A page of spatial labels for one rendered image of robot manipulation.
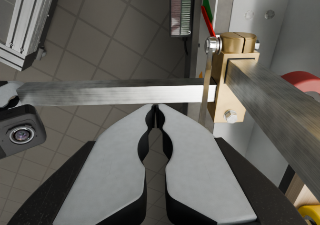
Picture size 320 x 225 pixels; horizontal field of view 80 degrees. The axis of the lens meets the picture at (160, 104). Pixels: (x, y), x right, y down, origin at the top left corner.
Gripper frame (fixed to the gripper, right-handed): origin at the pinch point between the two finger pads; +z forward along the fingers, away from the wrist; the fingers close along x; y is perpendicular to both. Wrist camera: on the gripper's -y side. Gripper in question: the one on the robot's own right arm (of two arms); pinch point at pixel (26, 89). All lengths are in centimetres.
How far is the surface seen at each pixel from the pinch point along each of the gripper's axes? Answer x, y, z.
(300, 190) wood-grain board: 19, -49, -7
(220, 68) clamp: -4.3, -31.4, -4.0
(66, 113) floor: 56, 40, 83
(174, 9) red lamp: -11.0, -26.1, 12.3
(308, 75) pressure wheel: -4.1, -42.4, -6.8
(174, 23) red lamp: -8.4, -26.1, 12.3
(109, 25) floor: 1, 2, 83
